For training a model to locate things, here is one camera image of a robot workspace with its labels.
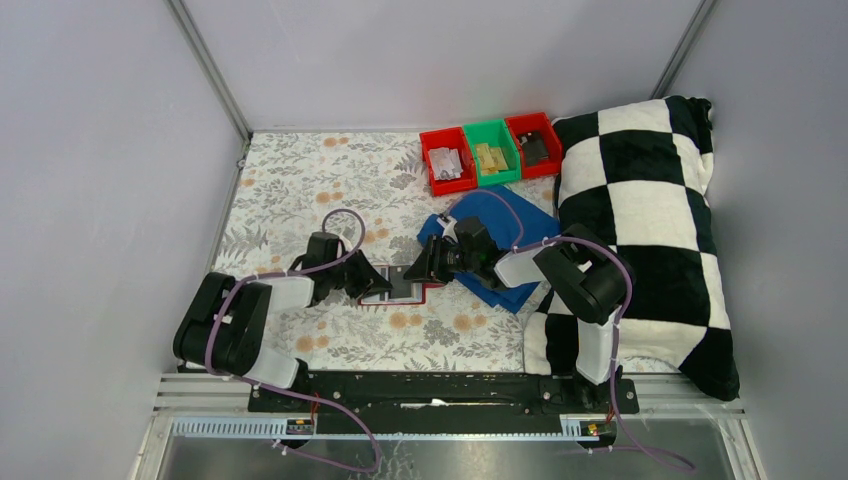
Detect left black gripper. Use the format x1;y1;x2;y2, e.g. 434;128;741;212
325;247;392;298

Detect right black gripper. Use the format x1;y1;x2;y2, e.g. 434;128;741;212
403;234;479;286

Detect red leather card holder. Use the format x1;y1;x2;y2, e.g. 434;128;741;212
358;265;442;306

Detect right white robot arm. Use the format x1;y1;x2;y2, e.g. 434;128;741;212
404;217;634;412

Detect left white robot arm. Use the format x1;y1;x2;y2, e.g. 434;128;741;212
172;232;392;411

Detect silver cards in bin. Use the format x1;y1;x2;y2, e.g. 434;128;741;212
428;147;463;181

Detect gold cards in bin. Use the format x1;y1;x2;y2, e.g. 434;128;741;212
474;143;509;176

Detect black cards in bin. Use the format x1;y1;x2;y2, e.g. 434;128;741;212
518;131;549;167

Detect floral patterned table mat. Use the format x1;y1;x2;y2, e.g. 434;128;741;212
212;132;546;372

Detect blue folded cloth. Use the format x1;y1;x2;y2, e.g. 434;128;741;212
417;186;560;313

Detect left red plastic bin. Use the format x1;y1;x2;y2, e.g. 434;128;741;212
419;127;478;197

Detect red plastic bin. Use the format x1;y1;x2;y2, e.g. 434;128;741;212
505;112;563;179
419;127;478;197

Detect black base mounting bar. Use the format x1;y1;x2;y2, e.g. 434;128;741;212
248;370;640;437

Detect green plastic bin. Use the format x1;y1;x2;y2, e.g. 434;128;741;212
462;119;522;187

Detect right red plastic bin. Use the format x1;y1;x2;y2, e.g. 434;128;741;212
505;112;563;179

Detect black white checkered pillow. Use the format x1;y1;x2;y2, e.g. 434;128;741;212
552;95;740;402

